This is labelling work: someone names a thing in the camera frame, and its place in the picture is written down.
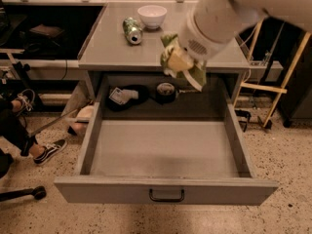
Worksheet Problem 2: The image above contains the black white sneaker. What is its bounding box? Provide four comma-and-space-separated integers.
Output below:
17, 89, 36, 112
33, 139, 67, 166

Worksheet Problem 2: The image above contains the grey cabinet counter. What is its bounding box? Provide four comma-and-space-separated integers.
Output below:
78, 0, 195, 72

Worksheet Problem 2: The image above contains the black cloth with white tag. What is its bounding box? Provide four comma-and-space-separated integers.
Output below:
105, 85, 149, 112

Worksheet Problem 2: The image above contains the black tape roll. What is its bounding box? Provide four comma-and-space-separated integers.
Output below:
156, 82, 176, 103

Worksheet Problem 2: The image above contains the black white sneaker lower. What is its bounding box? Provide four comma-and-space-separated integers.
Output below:
33, 139, 67, 166

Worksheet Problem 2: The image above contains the green soda can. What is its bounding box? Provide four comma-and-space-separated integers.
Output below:
123, 18, 142, 45

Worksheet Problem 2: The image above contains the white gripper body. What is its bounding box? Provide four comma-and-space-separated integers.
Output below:
177, 17, 226, 60

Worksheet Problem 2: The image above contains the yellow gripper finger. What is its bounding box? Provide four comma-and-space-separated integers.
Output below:
168, 47, 194, 72

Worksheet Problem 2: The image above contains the green jalapeno chip bag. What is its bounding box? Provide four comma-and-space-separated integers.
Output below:
160, 34, 207, 92

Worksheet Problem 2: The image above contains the black office chair base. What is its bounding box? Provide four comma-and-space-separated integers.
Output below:
0, 186, 47, 202

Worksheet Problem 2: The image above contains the black drawer handle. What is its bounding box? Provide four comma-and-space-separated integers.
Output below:
148, 189, 185, 203

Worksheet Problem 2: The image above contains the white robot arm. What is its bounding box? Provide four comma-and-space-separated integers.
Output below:
167, 0, 312, 71

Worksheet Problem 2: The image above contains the grey open top drawer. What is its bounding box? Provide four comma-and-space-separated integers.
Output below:
55, 103, 278, 206

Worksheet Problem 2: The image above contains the white ceramic bowl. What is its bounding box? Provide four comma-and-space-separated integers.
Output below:
137, 5, 167, 29

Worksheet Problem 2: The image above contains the black white sneaker upper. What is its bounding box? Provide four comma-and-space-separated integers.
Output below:
17, 89, 36, 112

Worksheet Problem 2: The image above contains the black trousered leg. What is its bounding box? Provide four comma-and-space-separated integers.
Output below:
0, 98, 34, 157

